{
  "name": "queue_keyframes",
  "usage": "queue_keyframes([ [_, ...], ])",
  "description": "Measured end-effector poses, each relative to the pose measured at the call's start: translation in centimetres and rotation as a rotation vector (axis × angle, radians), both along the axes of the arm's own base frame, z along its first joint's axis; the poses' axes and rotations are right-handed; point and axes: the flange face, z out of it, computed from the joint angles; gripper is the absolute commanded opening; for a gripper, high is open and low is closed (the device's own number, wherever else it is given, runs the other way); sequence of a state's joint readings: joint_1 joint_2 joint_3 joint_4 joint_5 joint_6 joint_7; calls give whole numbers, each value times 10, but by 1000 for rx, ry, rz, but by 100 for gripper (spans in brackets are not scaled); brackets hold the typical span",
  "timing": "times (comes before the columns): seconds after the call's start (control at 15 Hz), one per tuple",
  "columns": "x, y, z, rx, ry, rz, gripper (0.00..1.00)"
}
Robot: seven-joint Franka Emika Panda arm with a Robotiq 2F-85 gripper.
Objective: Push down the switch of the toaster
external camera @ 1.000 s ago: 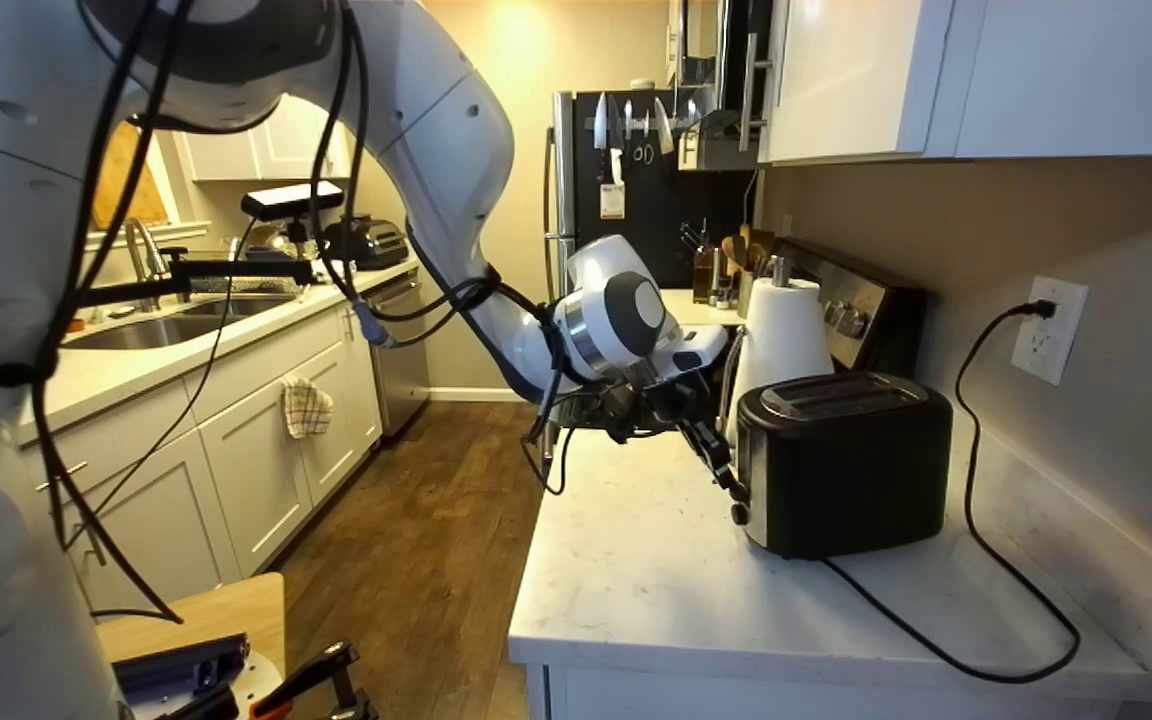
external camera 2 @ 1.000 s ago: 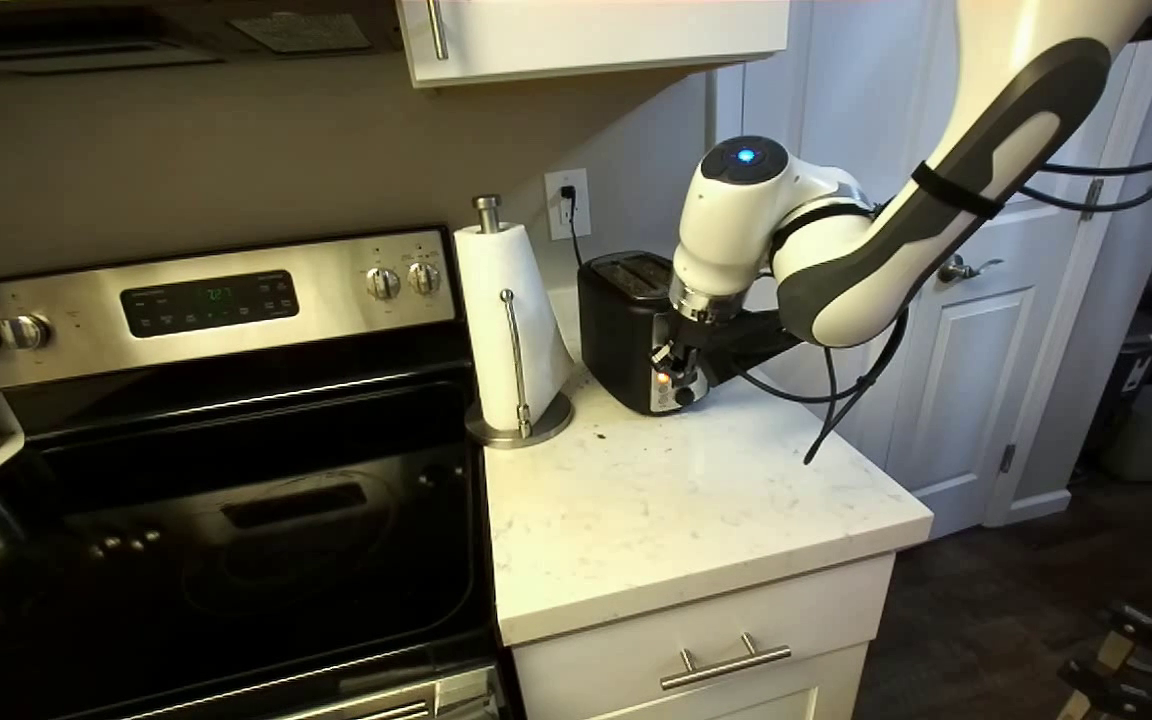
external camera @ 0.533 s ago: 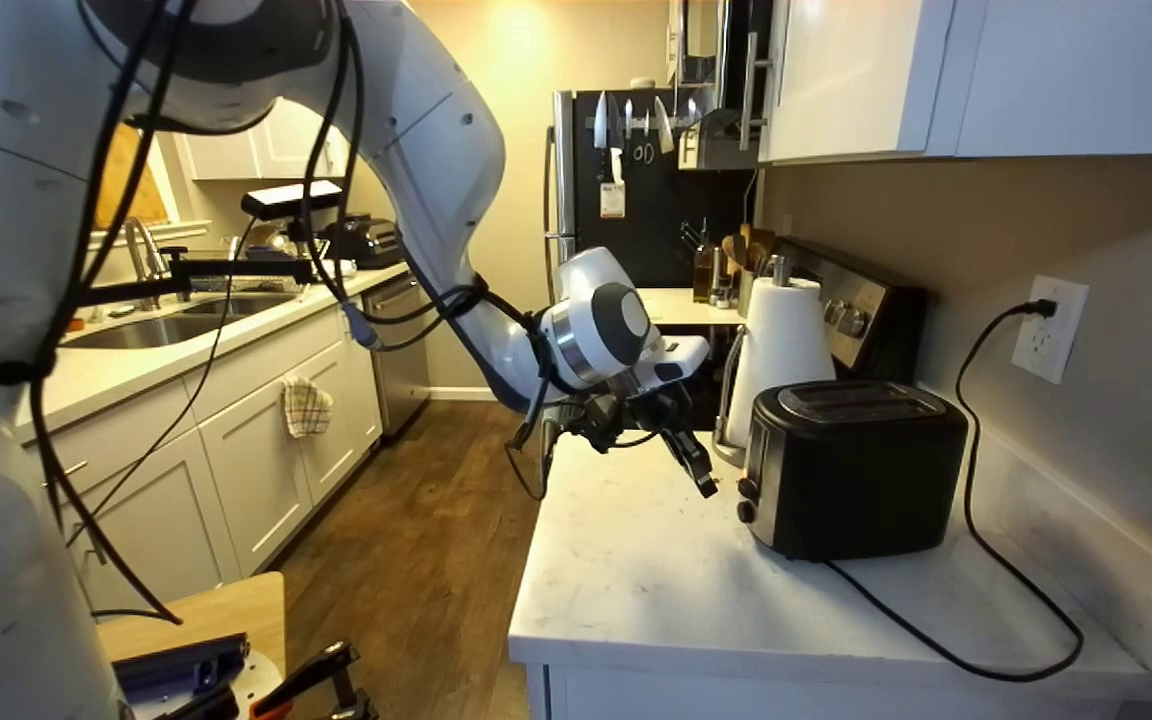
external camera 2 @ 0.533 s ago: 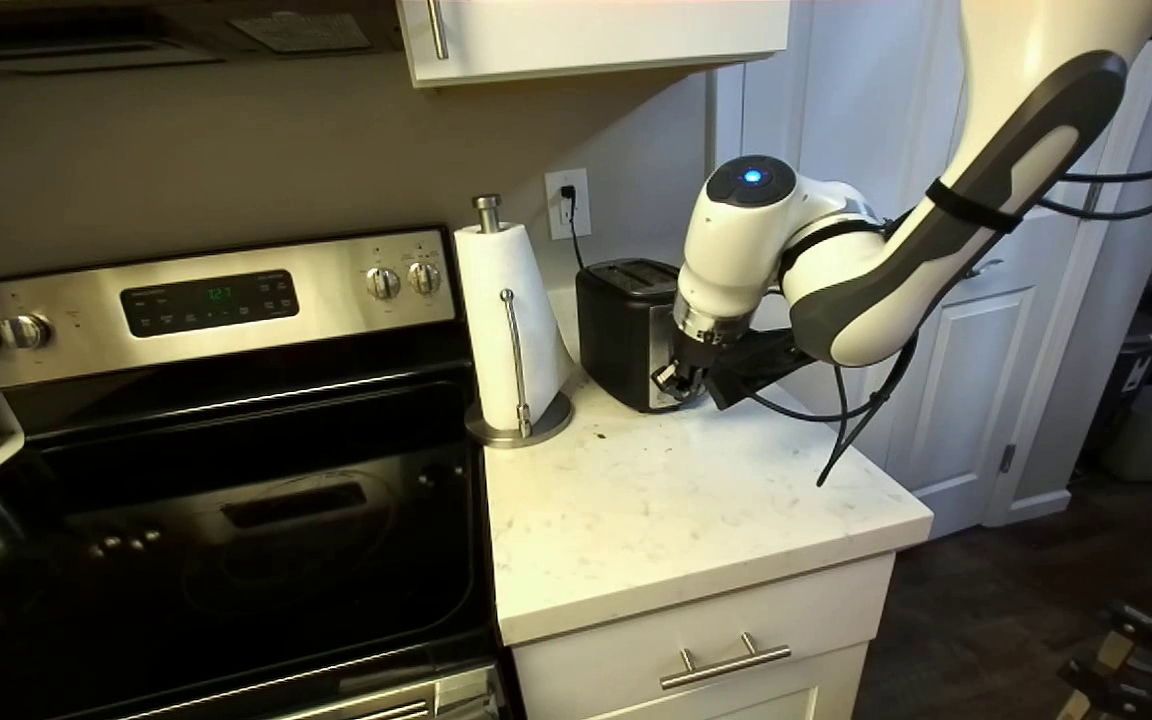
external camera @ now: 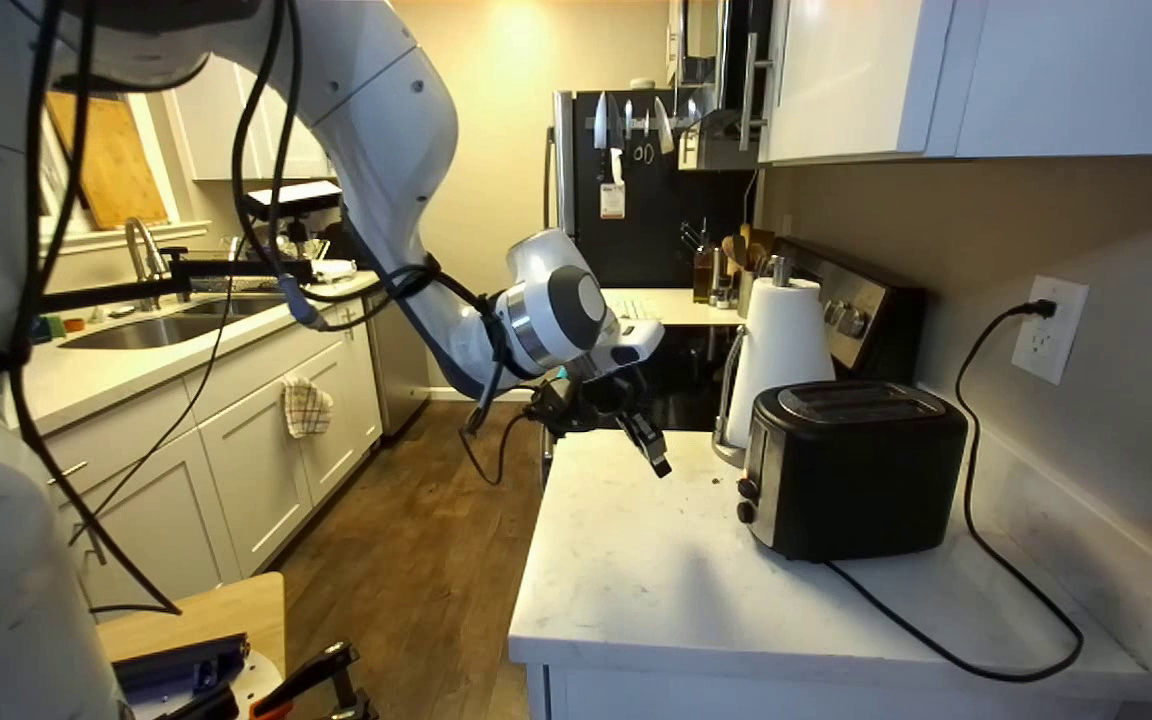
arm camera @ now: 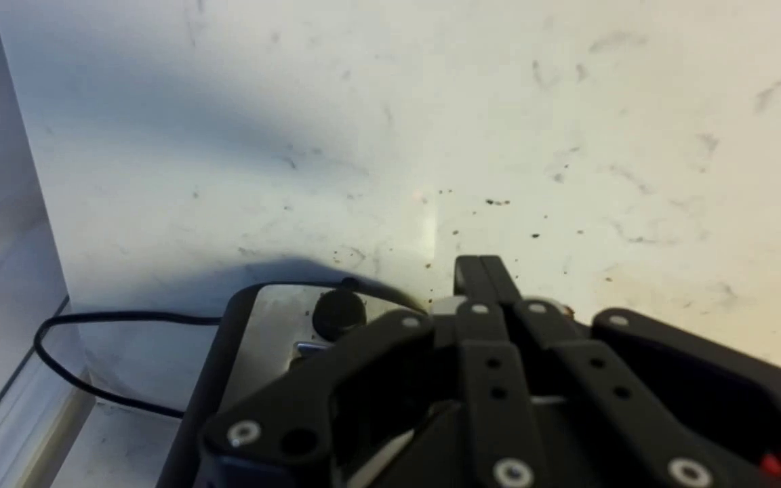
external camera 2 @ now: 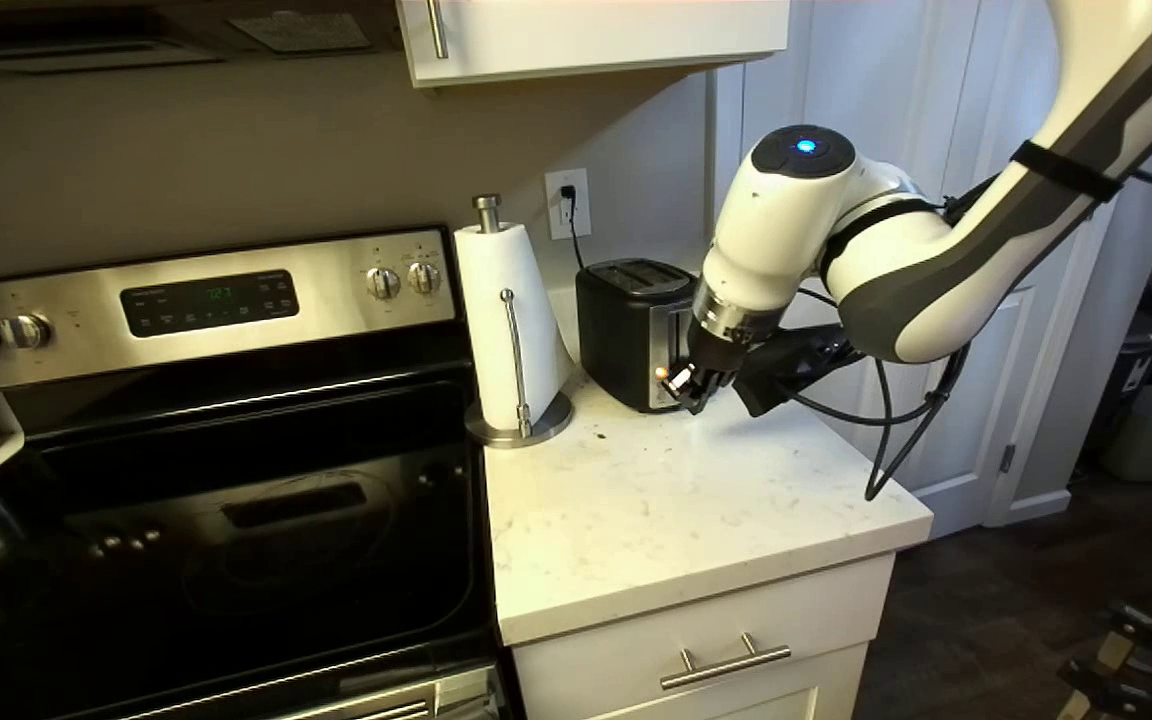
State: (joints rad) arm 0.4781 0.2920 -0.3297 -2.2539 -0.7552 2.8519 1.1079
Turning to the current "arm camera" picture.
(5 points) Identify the black toaster dial knob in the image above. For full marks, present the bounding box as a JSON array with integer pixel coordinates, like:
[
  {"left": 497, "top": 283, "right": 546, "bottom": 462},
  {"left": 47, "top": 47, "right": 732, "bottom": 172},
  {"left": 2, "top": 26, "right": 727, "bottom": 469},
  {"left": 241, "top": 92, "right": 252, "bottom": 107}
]
[{"left": 308, "top": 289, "right": 368, "bottom": 344}]

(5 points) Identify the black silver toaster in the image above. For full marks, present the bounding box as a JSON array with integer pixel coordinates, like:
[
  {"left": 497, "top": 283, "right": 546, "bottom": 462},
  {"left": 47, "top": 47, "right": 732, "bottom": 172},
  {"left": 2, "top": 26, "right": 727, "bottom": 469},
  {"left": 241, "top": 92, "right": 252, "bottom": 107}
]
[{"left": 154, "top": 279, "right": 431, "bottom": 488}]

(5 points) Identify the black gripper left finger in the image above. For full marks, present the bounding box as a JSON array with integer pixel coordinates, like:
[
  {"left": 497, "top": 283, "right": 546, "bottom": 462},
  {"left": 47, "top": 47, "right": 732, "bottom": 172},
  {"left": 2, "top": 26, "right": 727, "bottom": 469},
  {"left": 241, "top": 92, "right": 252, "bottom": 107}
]
[{"left": 199, "top": 255, "right": 536, "bottom": 488}]

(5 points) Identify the black toaster power cord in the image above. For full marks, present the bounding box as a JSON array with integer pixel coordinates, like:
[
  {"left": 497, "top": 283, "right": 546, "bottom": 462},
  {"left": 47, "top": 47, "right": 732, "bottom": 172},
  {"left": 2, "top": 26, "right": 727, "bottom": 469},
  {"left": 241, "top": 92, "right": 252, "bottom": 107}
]
[{"left": 31, "top": 309, "right": 228, "bottom": 422}]

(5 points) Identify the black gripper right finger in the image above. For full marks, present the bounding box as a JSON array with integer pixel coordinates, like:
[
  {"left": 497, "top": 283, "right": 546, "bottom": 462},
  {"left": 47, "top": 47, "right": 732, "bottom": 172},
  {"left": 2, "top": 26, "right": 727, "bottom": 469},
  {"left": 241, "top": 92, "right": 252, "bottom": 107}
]
[{"left": 482, "top": 255, "right": 781, "bottom": 488}]

